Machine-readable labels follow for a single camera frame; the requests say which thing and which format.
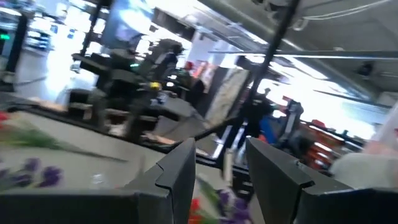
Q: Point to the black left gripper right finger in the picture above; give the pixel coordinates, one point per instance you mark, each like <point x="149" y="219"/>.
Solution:
<point x="311" y="205"/>

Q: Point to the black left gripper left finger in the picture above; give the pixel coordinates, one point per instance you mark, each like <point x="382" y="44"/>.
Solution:
<point x="93" y="208"/>

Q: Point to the purple artificial flower bunch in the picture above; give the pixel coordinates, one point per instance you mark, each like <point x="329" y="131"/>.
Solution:
<point x="239" y="213"/>
<point x="51" y="175"/>

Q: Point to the red artificial flower bunch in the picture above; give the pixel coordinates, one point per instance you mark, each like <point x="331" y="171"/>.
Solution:
<point x="195" y="207"/>

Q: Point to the black metal post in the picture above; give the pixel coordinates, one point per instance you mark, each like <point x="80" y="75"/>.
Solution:
<point x="273" y="46"/>

